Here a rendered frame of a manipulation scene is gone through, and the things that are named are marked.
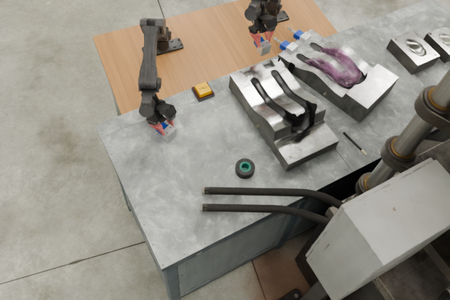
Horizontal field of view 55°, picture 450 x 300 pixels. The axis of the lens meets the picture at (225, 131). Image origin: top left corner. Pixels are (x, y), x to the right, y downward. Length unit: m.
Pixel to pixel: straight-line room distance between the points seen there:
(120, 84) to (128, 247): 0.95
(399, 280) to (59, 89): 2.38
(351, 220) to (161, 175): 0.95
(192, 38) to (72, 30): 1.47
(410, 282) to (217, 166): 0.86
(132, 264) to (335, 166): 1.24
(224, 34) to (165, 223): 1.05
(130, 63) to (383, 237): 1.48
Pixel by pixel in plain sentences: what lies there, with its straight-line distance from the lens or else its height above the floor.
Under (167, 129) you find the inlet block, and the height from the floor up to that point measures 0.85.
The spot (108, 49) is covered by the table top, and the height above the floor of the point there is 0.80.
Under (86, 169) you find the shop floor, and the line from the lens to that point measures 2.79.
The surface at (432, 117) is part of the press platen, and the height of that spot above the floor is 1.52.
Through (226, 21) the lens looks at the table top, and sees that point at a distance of 2.36.
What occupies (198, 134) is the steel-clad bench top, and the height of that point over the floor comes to 0.80.
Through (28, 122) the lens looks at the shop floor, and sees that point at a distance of 3.08.
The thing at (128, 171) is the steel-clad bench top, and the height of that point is 0.80.
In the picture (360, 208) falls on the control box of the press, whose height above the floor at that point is 1.47.
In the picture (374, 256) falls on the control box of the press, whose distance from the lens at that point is 1.06.
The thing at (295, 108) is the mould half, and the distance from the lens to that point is 1.86.
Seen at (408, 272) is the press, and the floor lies 0.79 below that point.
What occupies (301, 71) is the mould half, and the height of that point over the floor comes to 0.86.
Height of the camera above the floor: 2.40
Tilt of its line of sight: 57 degrees down
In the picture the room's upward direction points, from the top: 7 degrees clockwise
